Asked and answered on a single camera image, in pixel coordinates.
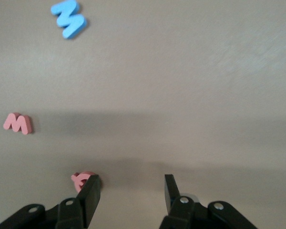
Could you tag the blue foam letter W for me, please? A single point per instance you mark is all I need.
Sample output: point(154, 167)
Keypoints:
point(71, 23)

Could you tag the red foam letter Q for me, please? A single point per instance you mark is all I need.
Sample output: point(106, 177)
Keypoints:
point(82, 177)

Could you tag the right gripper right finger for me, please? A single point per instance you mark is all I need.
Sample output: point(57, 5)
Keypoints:
point(181, 212)

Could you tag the red foam letter w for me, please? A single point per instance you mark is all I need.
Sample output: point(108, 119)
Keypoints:
point(22, 121)

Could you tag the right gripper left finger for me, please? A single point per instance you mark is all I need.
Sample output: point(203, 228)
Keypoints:
point(88, 202)

